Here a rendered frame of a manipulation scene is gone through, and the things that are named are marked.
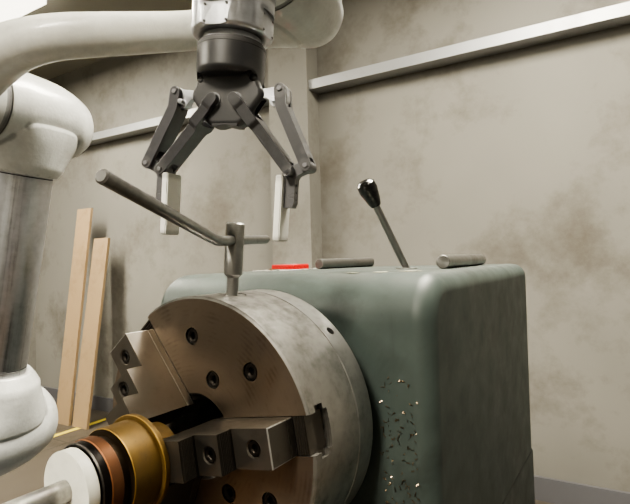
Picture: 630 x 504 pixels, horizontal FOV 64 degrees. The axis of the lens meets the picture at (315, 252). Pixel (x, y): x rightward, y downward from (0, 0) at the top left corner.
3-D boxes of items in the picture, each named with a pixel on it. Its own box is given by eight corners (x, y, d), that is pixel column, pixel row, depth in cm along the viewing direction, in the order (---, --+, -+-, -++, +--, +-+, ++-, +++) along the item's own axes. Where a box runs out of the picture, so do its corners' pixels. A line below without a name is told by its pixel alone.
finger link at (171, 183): (167, 172, 56) (161, 172, 57) (165, 234, 57) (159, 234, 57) (182, 175, 59) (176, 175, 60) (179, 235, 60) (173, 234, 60)
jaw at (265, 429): (233, 405, 58) (319, 402, 52) (239, 450, 58) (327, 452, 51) (156, 435, 49) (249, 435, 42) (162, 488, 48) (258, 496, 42)
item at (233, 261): (226, 316, 62) (231, 222, 61) (243, 318, 61) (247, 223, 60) (218, 319, 59) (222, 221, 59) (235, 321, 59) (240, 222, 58)
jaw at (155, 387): (193, 416, 62) (151, 336, 66) (216, 394, 59) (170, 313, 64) (114, 445, 52) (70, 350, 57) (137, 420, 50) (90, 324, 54)
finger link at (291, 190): (289, 161, 55) (316, 162, 54) (287, 208, 55) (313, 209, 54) (285, 159, 53) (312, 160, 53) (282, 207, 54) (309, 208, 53)
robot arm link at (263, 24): (257, -35, 50) (254, 26, 50) (287, 6, 58) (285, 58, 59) (175, -27, 52) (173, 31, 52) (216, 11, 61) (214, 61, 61)
